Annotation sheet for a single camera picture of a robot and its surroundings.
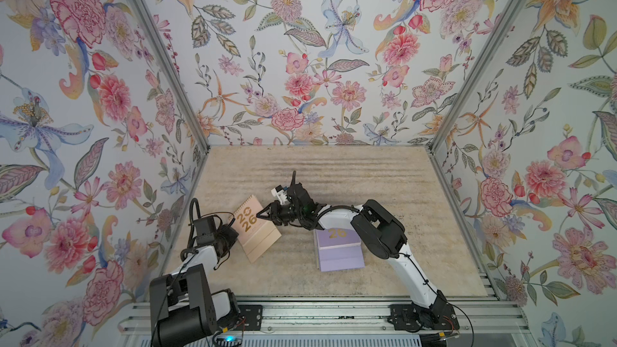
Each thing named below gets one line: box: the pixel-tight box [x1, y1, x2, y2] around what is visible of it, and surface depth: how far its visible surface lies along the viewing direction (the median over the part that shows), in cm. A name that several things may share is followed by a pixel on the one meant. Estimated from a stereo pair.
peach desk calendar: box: [231, 194, 282, 264], surface depth 90 cm
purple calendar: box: [314, 228, 366, 273], surface depth 84 cm
